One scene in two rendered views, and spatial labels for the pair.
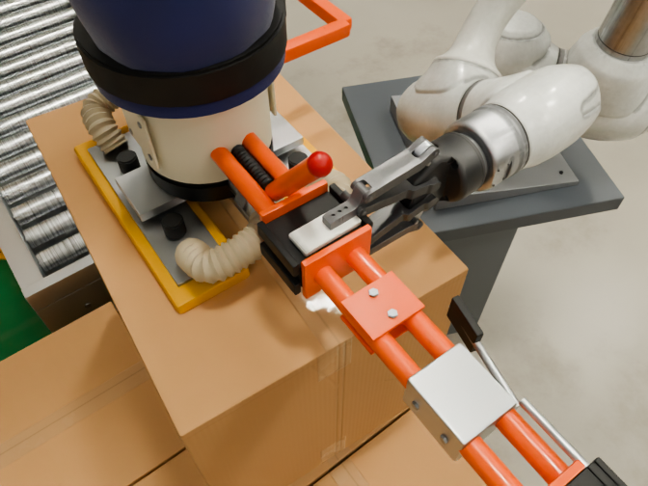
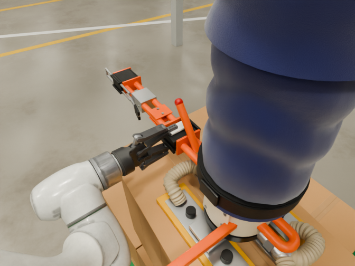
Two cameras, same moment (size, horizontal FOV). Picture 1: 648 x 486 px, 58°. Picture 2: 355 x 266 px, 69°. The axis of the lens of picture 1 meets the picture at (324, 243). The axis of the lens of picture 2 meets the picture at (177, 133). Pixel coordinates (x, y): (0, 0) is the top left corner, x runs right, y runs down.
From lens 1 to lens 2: 91 cm
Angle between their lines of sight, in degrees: 83
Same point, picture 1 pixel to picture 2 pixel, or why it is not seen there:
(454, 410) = (146, 91)
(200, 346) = not seen: hidden behind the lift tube
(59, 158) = (326, 236)
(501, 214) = not seen: outside the picture
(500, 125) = (99, 157)
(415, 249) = (139, 181)
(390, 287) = (157, 114)
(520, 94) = (82, 170)
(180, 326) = not seen: hidden behind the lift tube
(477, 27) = (67, 256)
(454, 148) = (122, 150)
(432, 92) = (112, 230)
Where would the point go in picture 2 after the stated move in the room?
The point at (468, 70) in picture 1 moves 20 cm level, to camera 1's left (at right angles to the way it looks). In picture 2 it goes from (89, 227) to (179, 227)
